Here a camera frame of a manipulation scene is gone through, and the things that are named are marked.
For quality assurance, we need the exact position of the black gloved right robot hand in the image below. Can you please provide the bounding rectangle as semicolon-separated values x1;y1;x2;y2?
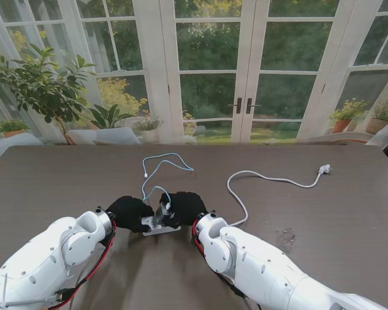
161;191;210;229

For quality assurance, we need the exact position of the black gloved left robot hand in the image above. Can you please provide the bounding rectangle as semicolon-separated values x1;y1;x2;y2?
105;195;155;234

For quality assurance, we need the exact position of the grey charger adapter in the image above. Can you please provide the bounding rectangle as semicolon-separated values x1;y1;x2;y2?
155;200;172;227

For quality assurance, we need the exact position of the white power strip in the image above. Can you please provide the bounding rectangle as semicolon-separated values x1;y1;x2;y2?
141;215;182;236

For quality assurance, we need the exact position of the light blue USB cable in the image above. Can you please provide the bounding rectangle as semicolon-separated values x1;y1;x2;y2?
141;152;195;211

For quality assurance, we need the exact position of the grey armchair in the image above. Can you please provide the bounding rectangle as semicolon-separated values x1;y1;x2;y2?
66;127;142;146

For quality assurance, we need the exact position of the flowering plant in white pot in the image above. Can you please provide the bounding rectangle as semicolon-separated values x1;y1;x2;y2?
135;115;165;143

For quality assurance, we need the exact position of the broad leaf green plant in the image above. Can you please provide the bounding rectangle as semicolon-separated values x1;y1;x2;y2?
89;103;136;130

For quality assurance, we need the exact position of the grey sofa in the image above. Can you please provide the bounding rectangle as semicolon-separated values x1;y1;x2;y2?
0;132;45;159

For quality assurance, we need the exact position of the white french door leaf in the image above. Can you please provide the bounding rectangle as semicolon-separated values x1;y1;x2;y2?
160;0;253;145
247;0;355;143

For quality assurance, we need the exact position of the small plant in terracotta pot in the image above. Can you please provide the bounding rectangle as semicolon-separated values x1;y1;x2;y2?
0;118;30;138

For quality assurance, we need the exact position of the tall leafy potted tree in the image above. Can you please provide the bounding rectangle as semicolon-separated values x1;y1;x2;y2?
0;43;98;146

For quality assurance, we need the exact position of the wooden round side table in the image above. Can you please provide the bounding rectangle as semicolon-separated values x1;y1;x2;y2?
307;134;369;145

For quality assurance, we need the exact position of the yellow-green plant in terracotta pot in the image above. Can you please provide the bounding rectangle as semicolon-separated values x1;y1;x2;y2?
329;98;369;134

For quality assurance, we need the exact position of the green plant in beige pot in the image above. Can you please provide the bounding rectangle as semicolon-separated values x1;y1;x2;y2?
365;98;388;135

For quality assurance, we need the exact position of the light grey chair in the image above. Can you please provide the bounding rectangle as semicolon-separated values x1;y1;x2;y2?
365;119;388;159

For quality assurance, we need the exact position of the dark door handle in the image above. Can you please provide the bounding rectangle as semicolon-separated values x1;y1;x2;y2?
226;98;243;114
245;98;261;114

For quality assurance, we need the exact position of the white power cord with plug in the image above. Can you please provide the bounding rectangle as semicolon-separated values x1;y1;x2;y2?
226;163;336;227

